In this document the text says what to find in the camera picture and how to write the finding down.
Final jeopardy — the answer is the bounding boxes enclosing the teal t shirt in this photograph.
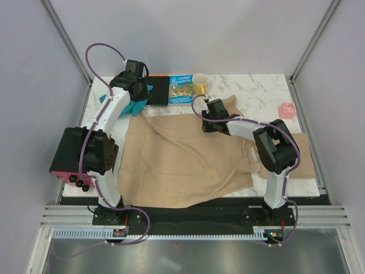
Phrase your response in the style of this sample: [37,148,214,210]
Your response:
[99,94,148,119]

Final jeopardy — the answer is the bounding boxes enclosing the beige t shirt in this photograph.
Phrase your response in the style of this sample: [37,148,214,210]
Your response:
[116,95,262,209]

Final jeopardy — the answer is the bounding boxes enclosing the black drawer organiser with pink fronts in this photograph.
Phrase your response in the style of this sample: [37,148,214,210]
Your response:
[49,127,101,192]

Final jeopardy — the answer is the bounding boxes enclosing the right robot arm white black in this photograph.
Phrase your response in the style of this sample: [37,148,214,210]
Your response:
[201,110,301,225]

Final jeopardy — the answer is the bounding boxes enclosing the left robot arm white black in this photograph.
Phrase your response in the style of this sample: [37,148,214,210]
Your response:
[73,72,151,224]

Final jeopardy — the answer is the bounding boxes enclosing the black orange-edged notebook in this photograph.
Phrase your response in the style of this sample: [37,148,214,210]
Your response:
[146,75,170,107]

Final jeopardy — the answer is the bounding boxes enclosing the yellow mug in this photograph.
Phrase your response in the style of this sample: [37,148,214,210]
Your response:
[192,74,208,96]

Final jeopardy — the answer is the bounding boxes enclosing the blue treehouse book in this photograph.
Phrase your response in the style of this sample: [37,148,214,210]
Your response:
[168,75,193,105]

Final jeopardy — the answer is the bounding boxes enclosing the pink cube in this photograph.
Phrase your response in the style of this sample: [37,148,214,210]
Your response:
[278,102,297,120]

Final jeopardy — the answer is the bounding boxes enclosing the folded tan t shirt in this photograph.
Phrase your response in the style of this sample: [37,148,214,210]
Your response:
[252,132,317,180]

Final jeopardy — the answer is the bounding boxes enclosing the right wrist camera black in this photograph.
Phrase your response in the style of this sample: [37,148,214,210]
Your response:
[206,99,227,115]

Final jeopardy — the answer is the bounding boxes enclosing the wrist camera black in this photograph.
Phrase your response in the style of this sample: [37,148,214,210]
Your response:
[125,59,149,77]
[206,99,227,115]

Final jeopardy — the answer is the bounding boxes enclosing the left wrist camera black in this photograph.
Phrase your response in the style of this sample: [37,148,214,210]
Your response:
[125,59,149,77]

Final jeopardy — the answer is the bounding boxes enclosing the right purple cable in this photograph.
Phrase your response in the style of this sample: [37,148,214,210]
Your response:
[190,95,302,248]

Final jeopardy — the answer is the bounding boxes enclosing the purple cable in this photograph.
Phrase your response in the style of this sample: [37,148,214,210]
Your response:
[190,95,302,248]
[52,42,152,260]

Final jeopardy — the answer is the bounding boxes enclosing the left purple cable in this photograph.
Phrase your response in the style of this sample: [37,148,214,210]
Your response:
[52,42,152,260]

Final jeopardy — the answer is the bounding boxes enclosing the aluminium frame rail right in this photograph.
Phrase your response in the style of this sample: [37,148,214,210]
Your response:
[287,0,343,83]

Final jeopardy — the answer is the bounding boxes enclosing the aluminium frame rail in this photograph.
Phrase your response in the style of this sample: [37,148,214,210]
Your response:
[287,0,343,83]
[39,0,92,86]

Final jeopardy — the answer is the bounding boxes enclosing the black base rail with cable tray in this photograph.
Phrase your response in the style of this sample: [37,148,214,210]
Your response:
[52,201,298,245]

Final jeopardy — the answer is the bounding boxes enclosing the aluminium frame rail left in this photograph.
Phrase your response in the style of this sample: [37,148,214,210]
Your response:
[39,0,92,86]

